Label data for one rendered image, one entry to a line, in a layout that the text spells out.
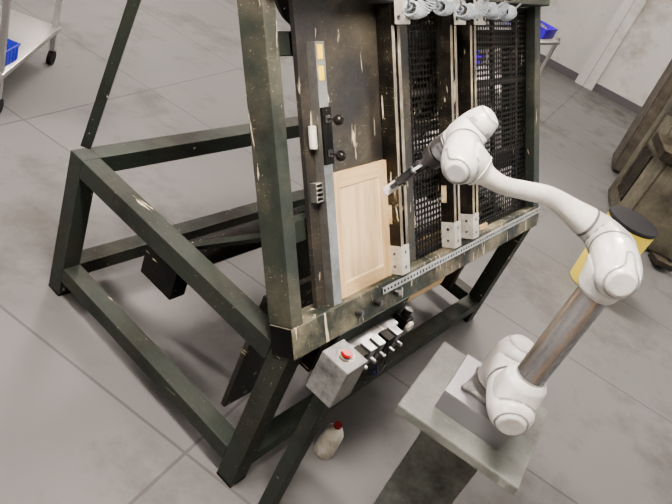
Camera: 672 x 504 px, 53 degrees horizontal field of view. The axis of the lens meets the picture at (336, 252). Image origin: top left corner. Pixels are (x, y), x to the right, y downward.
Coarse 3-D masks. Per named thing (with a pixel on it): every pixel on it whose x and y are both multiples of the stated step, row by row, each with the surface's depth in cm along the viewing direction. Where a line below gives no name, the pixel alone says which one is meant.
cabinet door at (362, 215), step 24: (360, 168) 260; (384, 168) 273; (336, 192) 250; (360, 192) 263; (336, 216) 252; (360, 216) 264; (384, 216) 277; (360, 240) 266; (384, 240) 279; (360, 264) 268; (384, 264) 281; (360, 288) 269
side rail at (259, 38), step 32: (256, 0) 207; (256, 32) 210; (256, 64) 214; (256, 96) 217; (256, 128) 220; (256, 160) 224; (288, 160) 223; (256, 192) 228; (288, 192) 225; (288, 224) 226; (288, 256) 228; (288, 288) 230; (288, 320) 234
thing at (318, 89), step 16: (320, 64) 232; (320, 96) 234; (320, 128) 236; (320, 144) 238; (320, 160) 240; (320, 176) 242; (320, 208) 245; (320, 224) 247; (336, 224) 249; (336, 240) 250; (336, 256) 251; (336, 272) 252; (336, 288) 253; (336, 304) 254
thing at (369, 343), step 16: (400, 304) 289; (368, 320) 270; (384, 320) 285; (400, 320) 290; (352, 336) 267; (368, 336) 273; (384, 336) 272; (368, 352) 263; (384, 352) 278; (368, 368) 276
